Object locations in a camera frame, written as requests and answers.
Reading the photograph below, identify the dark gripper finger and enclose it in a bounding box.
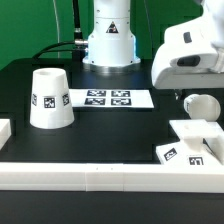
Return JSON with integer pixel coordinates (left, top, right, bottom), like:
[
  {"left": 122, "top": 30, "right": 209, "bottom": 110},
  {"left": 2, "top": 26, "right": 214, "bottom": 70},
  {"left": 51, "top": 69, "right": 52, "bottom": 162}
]
[{"left": 174, "top": 89, "right": 184, "bottom": 100}]

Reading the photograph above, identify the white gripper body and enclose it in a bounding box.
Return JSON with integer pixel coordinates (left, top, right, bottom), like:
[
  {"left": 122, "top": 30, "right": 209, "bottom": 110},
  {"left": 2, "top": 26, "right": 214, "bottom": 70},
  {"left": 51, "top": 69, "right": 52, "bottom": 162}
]
[{"left": 151, "top": 18, "right": 224, "bottom": 89}]

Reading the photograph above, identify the white lamp bulb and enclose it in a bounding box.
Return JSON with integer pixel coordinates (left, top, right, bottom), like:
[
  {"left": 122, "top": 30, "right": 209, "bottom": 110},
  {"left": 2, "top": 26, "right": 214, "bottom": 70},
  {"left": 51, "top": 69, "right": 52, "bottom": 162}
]
[{"left": 183, "top": 94, "right": 221, "bottom": 122}]

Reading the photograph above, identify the white lamp base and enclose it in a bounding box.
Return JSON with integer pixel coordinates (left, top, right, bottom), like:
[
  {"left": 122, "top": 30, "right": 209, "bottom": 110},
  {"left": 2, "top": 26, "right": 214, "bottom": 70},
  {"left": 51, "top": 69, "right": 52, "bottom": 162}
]
[{"left": 156, "top": 120, "right": 221, "bottom": 167}]

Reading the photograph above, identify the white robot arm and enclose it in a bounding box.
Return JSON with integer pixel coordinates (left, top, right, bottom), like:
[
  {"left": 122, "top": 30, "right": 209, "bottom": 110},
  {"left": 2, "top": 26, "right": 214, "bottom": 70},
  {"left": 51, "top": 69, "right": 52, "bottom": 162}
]
[{"left": 83, "top": 0, "right": 224, "bottom": 89}]

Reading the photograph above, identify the white lamp shade cone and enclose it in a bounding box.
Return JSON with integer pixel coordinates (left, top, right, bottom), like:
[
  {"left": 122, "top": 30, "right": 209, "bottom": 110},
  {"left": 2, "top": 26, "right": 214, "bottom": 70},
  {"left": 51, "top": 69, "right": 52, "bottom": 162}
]
[{"left": 30, "top": 68, "right": 74, "bottom": 129}]

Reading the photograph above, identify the white marker tag sheet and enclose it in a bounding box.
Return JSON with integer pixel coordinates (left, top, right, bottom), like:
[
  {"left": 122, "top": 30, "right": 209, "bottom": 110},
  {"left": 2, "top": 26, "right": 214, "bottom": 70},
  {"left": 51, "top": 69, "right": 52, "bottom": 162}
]
[{"left": 70, "top": 89, "right": 154, "bottom": 109}]

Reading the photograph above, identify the white front border bar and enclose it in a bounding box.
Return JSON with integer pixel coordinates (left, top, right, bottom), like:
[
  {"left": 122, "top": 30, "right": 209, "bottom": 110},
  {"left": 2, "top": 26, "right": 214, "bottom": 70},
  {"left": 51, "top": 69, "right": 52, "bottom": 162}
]
[{"left": 0, "top": 162, "right": 224, "bottom": 193}]

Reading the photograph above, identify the white left border bar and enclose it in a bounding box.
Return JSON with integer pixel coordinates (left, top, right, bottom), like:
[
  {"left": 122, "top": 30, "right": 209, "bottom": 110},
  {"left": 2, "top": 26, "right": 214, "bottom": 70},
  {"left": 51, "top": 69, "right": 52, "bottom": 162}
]
[{"left": 0, "top": 119, "right": 11, "bottom": 150}]

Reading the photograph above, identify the black cable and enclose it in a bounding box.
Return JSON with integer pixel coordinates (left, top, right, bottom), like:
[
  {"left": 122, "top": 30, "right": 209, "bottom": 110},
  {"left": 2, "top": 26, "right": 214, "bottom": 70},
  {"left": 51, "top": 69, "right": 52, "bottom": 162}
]
[{"left": 31, "top": 0, "right": 90, "bottom": 61}]

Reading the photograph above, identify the grey thin cable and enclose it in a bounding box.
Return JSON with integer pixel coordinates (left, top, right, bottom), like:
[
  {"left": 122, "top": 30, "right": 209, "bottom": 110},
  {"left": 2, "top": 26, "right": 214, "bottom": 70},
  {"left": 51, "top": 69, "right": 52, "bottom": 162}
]
[{"left": 51, "top": 0, "right": 62, "bottom": 60}]

